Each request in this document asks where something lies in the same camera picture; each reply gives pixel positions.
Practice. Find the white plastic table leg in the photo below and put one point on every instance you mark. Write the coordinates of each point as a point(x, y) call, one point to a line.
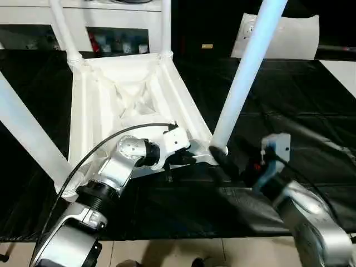
point(27, 122)
point(167, 27)
point(64, 33)
point(247, 69)

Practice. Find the dark grey bar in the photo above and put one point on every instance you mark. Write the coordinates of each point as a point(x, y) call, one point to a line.
point(336, 49)

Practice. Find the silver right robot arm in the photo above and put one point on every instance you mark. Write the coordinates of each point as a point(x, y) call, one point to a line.
point(306, 211)

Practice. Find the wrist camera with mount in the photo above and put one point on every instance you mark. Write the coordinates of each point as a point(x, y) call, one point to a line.
point(175, 139)
point(281, 144)

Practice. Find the red item behind glass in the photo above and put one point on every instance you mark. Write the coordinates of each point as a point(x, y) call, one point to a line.
point(94, 44)

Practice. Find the white plastic table top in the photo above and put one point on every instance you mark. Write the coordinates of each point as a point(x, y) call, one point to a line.
point(111, 91)

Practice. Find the small tan label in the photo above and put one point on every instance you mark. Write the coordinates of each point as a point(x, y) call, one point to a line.
point(207, 46)

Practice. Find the white flat panel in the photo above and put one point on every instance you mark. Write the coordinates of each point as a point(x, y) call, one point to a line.
point(340, 75)

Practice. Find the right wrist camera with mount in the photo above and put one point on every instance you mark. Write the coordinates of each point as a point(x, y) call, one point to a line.
point(281, 144)

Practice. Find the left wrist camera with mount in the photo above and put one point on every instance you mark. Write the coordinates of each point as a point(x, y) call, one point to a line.
point(175, 139)

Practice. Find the small white jar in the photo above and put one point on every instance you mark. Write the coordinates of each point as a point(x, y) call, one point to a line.
point(105, 49)

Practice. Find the black work mat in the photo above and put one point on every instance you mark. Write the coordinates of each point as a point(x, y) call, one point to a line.
point(292, 111)

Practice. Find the white board with round fitting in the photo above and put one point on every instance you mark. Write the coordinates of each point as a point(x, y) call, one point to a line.
point(294, 39)

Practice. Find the white glass-door cabinet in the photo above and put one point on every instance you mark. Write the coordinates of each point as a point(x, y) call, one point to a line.
point(116, 14)

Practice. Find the dark cabinet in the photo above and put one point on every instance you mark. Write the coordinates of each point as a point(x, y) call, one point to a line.
point(194, 27)

